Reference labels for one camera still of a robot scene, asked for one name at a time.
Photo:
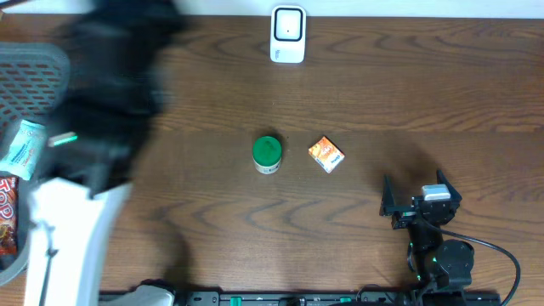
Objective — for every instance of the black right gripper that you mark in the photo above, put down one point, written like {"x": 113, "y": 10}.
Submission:
{"x": 405, "y": 213}

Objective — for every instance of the small orange box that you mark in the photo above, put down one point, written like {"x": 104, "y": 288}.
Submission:
{"x": 326, "y": 154}

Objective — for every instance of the green lid jar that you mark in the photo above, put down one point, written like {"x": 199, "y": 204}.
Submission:
{"x": 267, "y": 154}

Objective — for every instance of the teal wet wipes pack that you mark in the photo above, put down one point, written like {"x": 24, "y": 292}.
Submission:
{"x": 24, "y": 150}

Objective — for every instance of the red chocolate bar wrapper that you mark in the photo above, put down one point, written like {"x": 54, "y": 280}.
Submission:
{"x": 9, "y": 212}

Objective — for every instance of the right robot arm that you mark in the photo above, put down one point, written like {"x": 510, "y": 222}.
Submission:
{"x": 443, "y": 267}

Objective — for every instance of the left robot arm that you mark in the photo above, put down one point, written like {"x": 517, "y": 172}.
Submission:
{"x": 95, "y": 134}

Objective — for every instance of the white barcode scanner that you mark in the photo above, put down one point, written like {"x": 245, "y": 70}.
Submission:
{"x": 288, "y": 34}

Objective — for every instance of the grey plastic mesh basket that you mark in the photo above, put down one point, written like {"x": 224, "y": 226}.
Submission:
{"x": 34, "y": 78}

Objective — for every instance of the black mounting rail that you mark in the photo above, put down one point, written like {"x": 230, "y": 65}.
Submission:
{"x": 152, "y": 295}

